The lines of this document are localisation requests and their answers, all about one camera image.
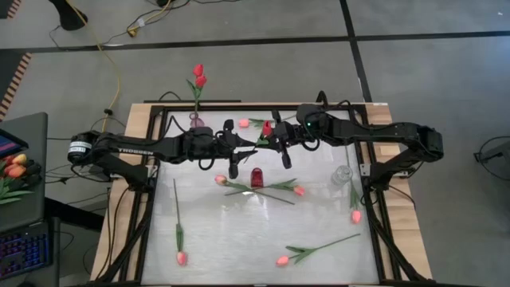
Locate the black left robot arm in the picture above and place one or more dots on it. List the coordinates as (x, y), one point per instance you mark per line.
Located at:
(131, 149)

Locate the orange yellow artificial tulip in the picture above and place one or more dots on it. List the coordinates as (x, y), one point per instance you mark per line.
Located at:
(20, 159)

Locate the black metal table frame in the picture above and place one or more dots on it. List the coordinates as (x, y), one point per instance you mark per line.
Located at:
(239, 107)

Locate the black mat with orange stripes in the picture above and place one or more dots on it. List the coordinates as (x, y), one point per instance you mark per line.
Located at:
(8, 71)
(15, 7)

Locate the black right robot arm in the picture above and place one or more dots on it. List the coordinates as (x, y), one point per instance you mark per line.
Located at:
(378, 131)

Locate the red artificial tulip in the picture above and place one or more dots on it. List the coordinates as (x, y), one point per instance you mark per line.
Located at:
(198, 70)
(267, 128)
(201, 81)

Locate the laptop with coloured screen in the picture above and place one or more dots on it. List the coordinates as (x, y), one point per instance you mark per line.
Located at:
(10, 145)

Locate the grey side desk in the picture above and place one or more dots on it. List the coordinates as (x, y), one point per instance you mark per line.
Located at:
(38, 135)

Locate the purple glass vase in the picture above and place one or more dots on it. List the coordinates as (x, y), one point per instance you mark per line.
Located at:
(197, 121)

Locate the red glass vase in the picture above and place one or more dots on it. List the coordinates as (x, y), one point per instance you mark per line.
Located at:
(257, 177)

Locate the clear crystal glass vase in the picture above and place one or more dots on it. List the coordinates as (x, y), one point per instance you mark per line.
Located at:
(341, 175)

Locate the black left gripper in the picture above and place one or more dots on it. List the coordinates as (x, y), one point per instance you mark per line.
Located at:
(201, 143)

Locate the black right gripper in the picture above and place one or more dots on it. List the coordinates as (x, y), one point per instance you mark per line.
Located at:
(293, 135)

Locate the backlit black keyboard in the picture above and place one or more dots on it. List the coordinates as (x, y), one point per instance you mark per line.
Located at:
(24, 251)

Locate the silver metal bracket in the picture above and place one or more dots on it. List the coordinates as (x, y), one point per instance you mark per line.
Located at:
(364, 169)

